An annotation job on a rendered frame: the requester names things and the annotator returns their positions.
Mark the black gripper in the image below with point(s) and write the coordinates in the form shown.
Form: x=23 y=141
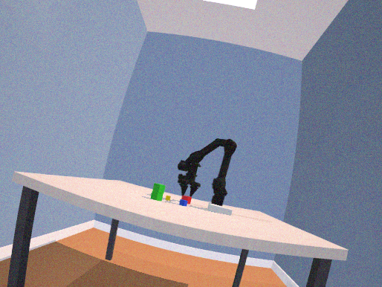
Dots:
x=190 y=180

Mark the red block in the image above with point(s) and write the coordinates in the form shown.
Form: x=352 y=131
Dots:
x=187 y=198

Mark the small blue block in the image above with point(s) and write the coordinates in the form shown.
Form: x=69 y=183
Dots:
x=183 y=202

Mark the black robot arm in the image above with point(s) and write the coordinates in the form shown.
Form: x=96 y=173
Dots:
x=219 y=183

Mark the green block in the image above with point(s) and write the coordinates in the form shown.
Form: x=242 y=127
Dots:
x=157 y=196
x=158 y=188

